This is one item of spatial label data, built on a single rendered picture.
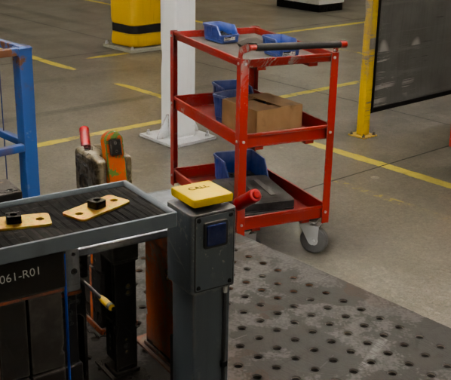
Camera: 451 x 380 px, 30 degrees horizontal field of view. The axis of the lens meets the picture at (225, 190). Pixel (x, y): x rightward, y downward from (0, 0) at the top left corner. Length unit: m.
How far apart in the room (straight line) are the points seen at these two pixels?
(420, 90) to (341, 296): 4.36
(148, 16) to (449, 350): 7.03
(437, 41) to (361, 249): 2.63
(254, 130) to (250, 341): 1.91
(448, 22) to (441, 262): 2.76
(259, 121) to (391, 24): 2.41
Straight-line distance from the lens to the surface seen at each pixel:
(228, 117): 3.64
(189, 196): 1.09
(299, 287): 1.91
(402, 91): 5.98
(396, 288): 3.57
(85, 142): 1.71
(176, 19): 5.25
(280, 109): 3.54
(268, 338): 1.70
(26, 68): 3.38
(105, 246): 1.36
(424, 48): 6.12
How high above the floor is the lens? 1.53
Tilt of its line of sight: 20 degrees down
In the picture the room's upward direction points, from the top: 1 degrees clockwise
